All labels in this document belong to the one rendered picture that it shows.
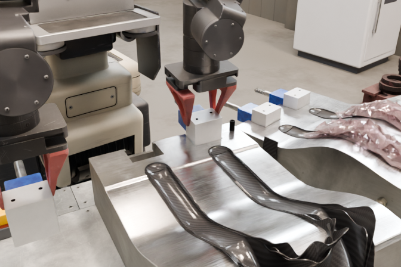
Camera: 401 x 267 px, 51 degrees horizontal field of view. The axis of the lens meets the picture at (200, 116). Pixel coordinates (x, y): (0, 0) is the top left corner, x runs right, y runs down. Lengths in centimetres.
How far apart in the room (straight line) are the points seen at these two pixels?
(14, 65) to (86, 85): 62
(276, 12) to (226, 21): 462
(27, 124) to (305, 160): 47
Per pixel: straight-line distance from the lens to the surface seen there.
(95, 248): 66
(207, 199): 59
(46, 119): 48
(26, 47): 35
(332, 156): 72
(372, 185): 71
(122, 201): 59
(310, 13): 381
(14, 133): 46
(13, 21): 38
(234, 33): 55
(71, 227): 70
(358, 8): 355
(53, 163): 48
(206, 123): 68
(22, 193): 52
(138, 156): 71
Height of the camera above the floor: 125
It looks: 27 degrees down
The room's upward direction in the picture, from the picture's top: straight up
